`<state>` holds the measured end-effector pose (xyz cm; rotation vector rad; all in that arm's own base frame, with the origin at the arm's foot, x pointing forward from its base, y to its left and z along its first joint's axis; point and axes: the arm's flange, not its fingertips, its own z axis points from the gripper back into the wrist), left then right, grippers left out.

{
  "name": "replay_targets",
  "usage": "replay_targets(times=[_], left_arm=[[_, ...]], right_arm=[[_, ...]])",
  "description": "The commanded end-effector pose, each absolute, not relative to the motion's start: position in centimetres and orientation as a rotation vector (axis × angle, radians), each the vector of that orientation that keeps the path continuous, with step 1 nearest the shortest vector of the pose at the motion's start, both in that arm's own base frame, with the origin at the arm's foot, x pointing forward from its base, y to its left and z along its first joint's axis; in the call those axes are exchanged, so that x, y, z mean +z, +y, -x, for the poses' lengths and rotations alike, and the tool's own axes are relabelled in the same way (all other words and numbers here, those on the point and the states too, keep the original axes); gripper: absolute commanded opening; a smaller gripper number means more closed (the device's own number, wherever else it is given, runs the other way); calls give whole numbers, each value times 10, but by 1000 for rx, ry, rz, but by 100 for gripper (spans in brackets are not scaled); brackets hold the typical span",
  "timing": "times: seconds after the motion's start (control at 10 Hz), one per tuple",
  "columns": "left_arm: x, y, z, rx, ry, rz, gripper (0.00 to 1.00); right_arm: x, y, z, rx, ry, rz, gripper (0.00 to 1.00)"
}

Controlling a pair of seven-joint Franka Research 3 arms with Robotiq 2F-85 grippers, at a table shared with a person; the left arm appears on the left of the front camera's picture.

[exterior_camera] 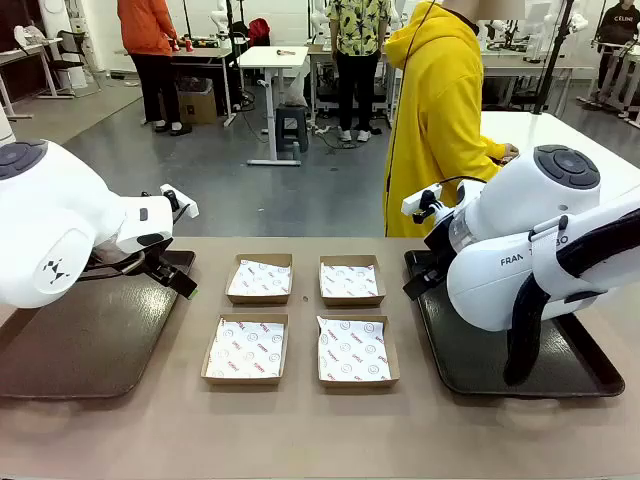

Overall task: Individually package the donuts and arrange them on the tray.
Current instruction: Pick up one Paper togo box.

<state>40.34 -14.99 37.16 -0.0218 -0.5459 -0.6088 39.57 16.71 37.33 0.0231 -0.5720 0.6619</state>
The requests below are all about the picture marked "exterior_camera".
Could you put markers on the white side desk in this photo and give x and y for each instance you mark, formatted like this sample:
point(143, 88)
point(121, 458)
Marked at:
point(20, 52)

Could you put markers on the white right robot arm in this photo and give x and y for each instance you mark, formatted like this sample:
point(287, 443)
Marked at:
point(500, 270)

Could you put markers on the dark brown serving tray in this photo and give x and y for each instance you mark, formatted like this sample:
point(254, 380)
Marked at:
point(100, 340)

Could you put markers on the person in black shirt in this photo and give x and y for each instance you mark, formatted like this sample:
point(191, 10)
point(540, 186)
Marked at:
point(620, 30)

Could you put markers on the black office chair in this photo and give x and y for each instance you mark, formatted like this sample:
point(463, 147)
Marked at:
point(75, 55)

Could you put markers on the white standing desk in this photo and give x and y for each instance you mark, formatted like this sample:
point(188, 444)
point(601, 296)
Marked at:
point(272, 56)

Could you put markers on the clear plastic bag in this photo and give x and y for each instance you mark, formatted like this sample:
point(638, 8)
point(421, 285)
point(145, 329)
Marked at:
point(297, 90)

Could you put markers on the large white table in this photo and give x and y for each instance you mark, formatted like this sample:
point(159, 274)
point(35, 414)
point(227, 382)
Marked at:
point(550, 130)

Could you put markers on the red jacket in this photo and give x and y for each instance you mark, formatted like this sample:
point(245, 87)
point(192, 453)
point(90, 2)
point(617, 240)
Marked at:
point(259, 30)

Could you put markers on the person in yellow hoodie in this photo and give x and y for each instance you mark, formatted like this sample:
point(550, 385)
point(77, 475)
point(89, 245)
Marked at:
point(435, 125)

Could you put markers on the person's right forearm yellow sleeve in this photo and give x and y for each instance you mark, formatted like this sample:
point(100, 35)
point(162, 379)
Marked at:
point(485, 150)

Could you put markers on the brown cardboard shipping box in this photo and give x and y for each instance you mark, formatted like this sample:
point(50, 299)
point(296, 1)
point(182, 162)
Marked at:
point(197, 107)

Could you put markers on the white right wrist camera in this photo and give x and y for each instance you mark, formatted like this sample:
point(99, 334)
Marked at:
point(417, 202)

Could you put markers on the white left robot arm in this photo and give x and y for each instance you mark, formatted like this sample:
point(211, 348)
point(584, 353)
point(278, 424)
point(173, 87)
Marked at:
point(50, 225)

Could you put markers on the brown cardboard food box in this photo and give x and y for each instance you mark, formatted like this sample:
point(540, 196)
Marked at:
point(357, 385)
point(230, 299)
point(350, 302)
point(240, 381)

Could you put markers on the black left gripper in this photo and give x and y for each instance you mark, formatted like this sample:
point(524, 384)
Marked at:
point(155, 262)

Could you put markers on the person in yellow printed shirt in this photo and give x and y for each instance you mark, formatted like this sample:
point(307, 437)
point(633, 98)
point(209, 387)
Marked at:
point(355, 30)

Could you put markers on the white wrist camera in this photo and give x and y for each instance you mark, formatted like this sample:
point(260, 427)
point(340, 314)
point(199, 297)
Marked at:
point(182, 205)
point(417, 202)

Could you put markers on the person in orange top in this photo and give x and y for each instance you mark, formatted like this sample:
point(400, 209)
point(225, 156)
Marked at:
point(150, 30)

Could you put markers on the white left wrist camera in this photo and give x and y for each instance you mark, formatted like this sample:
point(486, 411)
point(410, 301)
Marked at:
point(182, 205)

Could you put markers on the black stand pole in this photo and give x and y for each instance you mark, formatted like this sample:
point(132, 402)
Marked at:
point(552, 60)

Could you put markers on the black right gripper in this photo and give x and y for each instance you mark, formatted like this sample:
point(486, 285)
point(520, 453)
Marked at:
point(437, 257)

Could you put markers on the grey plastic stool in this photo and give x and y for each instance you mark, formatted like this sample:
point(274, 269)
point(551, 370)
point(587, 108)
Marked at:
point(291, 125)

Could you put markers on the white ribbed cylinder appliance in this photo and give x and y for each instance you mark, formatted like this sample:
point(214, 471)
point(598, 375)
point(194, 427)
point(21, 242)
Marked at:
point(5, 125)

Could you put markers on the person's right hand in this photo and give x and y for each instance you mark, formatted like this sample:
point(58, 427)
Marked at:
point(510, 150)

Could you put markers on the grey background work table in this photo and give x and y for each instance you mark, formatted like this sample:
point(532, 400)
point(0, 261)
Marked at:
point(210, 52)

